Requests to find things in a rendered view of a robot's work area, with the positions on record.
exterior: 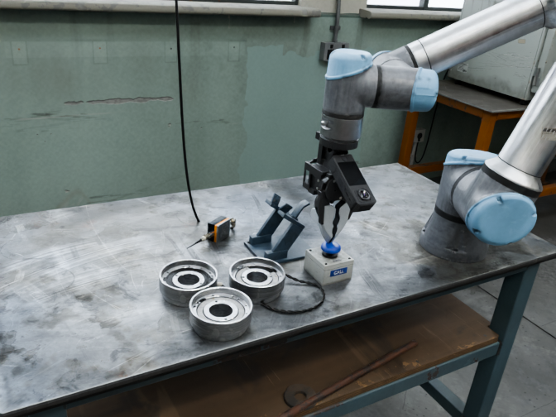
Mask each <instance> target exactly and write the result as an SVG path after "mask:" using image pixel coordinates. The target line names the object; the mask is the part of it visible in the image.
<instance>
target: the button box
mask: <svg viewBox="0 0 556 417"><path fill-rule="evenodd" d="M353 263H354V259H352V258H351V257H350V256H349V255H348V254H347V253H346V252H344V251H343V250H342V249H341V251H340V252H339V253H337V254H328V253H326V252H323V251H322V250H321V247H315V248H310V249H306V252H305V259H304V269H305V270H306V271H307V272H308V273H309V274H310V275H311V276H312V277H313V278H315V280H316V281H317V282H318V283H320V284H321V286H324V285H330V284H333V283H337V282H340V281H344V280H350V279H352V269H353Z"/></svg>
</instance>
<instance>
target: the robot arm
mask: <svg viewBox="0 0 556 417"><path fill-rule="evenodd" d="M543 27H546V28H548V29H554V28H556V0H505V1H503V2H500V3H498V4H496V5H494V6H492V7H489V8H487V9H485V10H483V11H481V12H478V13H476V14H474V15H472V16H470V17H467V18H465V19H463V20H461V21H459V22H456V23H454V24H452V25H450V26H447V27H445V28H443V29H441V30H439V31H436V32H434V33H432V34H430V35H427V36H425V37H423V38H421V39H418V40H417V41H414V42H411V43H409V44H408V45H406V46H402V47H401V48H398V49H396V50H393V51H381V52H378V53H376V54H374V56H372V55H371V54H370V53H368V52H366V51H363V50H354V49H337V50H334V51H333V52H332V53H331V54H330V56H329V60H328V69H327V74H326V75H325V79H326V81H325V89H324V102H323V109H322V117H321V123H320V131H317V132H316V135H315V138H316V139H318V140H319V150H318V157H317V158H314V159H313V160H311V161H306V162H305V164H304V178H303V185H302V186H303V187H305V188H306V189H307V190H308V192H310V193H311V194H312V195H316V194H317V196H316V198H315V201H314V207H315V208H312V209H311V217H312V219H313V220H314V221H315V222H316V223H317V225H318V226H319V230H320V232H321V234H322V237H323V238H324V240H325V242H327V243H329V242H333V240H334V239H335V238H336V236H337V235H338V234H339V233H340V232H341V231H342V229H343V228H344V226H345V225H346V223H347V221H348V220H349V219H350V217H351V216H352V213H353V212H354V213H355V212H362V211H368V210H370V209H371V208H372V207H373V206H374V204H375V203H376V198H375V197H374V195H373V193H372V191H371V189H370V188H369V186H368V184H367V182H366V180H365V178H364V177H363V175H362V172H361V171H360V169H359V168H358V166H357V163H356V161H355V160H354V158H353V157H352V155H351V154H348V151H349V150H354V149H356V148H357V145H358V139H359V138H360V137H361V133H362V123H363V118H364V117H363V116H364V111H365V108H379V109H390V110H401V111H410V112H411V113H412V112H428V111H429V110H430V109H431V108H432V107H433V106H434V104H435V102H436V99H437V96H438V91H439V78H438V76H437V73H440V72H442V71H444V70H447V69H449V68H451V67H454V66H455V65H459V64H461V63H462V62H465V61H467V60H470V59H472V58H474V57H476V56H479V55H481V54H484V53H486V52H488V51H489V50H493V49H495V48H497V47H499V46H503V45H504V44H506V43H508V42H511V41H513V40H516V39H518V38H520V37H522V36H525V35H527V34H530V33H531V32H533V31H537V30H538V29H540V28H543ZM555 155H556V61H555V62H554V64H553V66H552V67H551V69H550V71H549V72H548V74H547V75H546V77H545V79H544V81H543V83H542V84H541V85H540V87H539V89H538V91H537V92H536V94H535V96H534V97H533V99H532V100H531V102H530V104H529V106H528V107H527V109H526V110H525V112H524V114H523V115H522V117H521V119H520V120H519V122H518V123H517V125H516V127H515V129H514V131H513V132H512V133H511V135H510V137H509V138H508V140H507V142H506V144H505V145H504V146H503V148H502V150H501V152H500V154H499V155H496V154H493V153H490V152H486V151H478V150H469V149H456V150H452V151H450V152H449V153H448V154H447V157H446V161H445V163H443V165H444V167H443V173H442V178H441V181H440V185H439V191H438V195H437V199H436V204H435V207H434V211H433V213H432V214H431V216H430V217H429V220H428V221H427V223H426V224H425V225H424V227H423V229H422V231H421V234H420V237H419V243H420V245H421V246H422V248H423V249H425V250H426V251H427V252H429V253H430V254H432V255H434V256H436V257H439V258H441V259H444V260H446V261H453V262H458V263H475V262H479V261H482V260H484V259H485V258H486V256H487V251H488V247H489V244H490V245H494V246H504V245H507V244H509V243H514V242H518V241H519V240H520V239H522V238H523V237H525V236H526V235H527V234H528V233H529V232H530V231H531V230H532V229H533V227H534V225H535V223H536V219H537V214H536V207H535V205H534V203H535V201H536V200H537V198H538V197H539V195H540V194H541V192H542V191H543V186H542V183H541V176H542V175H543V173H544V172H545V171H546V169H547V168H548V166H549V164H550V162H551V161H552V159H553V158H554V157H555ZM312 163H316V164H312ZM306 170H307V171H309V178H308V183H307V182H305V176H306ZM331 204H333V205H331Z"/></svg>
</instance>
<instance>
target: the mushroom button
mask: <svg viewBox="0 0 556 417"><path fill-rule="evenodd" d="M321 250H322V251H323V252H326V253H328V254H337V253H339V252H340V251H341V246H340V244H339V243H337V242H329V243H327V242H323V243H322V244H321Z"/></svg>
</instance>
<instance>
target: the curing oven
mask: <svg viewBox="0 0 556 417"><path fill-rule="evenodd" d="M503 1H505V0H464V1H463V8H462V12H461V16H460V20H459V21H461V20H463V19H465V18H467V17H470V16H472V15H474V14H476V13H478V12H481V11H483V10H485V9H487V8H489V7H492V6H494V5H496V4H498V3H500V2H503ZM555 61H556V28H554V29H548V28H546V27H543V28H540V29H538V30H537V31H533V32H531V33H530V34H527V35H525V36H522V37H520V38H518V39H516V40H513V41H511V42H508V43H506V44H504V45H503V46H499V47H497V48H495V49H493V50H489V51H488V52H486V53H484V54H481V55H479V56H476V57H474V58H472V59H470V60H467V61H465V62H462V63H461V64H459V65H455V66H454V67H451V68H449V71H448V77H450V78H453V79H455V82H454V83H455V84H461V83H462V81H463V82H466V83H470V84H474V85H476V86H480V87H483V88H485V89H490V90H493V91H496V92H499V93H503V94H506V95H510V96H512V97H515V98H520V104H521V105H527V104H528V100H532V99H533V97H534V96H535V94H536V92H537V91H538V89H539V87H540V85H541V84H542V83H543V81H544V79H545V77H546V75H547V74H548V72H549V71H550V69H551V67H552V66H553V64H554V62H555Z"/></svg>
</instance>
